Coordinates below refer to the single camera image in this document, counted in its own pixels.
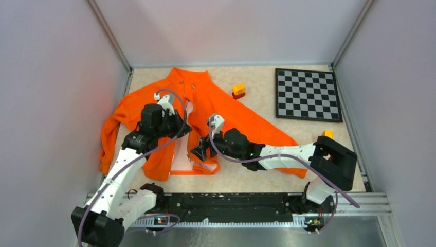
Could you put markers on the orange zip jacket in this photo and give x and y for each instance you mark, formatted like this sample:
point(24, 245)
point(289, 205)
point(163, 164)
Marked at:
point(206, 98)

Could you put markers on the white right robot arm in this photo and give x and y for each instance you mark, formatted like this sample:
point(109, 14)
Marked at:
point(333, 164)

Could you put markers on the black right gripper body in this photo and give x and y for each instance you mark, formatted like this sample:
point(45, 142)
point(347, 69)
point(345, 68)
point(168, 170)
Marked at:
point(207, 147)

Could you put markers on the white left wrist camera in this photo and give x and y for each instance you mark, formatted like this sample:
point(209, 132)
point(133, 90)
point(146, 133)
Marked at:
point(166, 101)

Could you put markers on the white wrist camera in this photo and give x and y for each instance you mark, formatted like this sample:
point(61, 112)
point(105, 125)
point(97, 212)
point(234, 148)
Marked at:
point(216, 123)
point(166, 101)

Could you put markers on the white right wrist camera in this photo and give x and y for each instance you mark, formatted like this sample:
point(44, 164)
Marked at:
point(216, 123)

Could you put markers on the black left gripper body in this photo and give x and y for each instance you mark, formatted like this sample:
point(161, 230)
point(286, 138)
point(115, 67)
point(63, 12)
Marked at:
point(179, 125)

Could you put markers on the yellow red toy block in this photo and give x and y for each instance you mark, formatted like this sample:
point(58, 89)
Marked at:
point(238, 91)

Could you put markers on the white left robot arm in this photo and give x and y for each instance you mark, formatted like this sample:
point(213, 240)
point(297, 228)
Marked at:
point(104, 219)

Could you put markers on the black grey checkerboard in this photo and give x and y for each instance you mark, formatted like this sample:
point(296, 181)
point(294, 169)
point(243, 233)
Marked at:
point(307, 95)

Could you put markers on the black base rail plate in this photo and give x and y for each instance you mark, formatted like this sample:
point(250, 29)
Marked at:
point(240, 207)

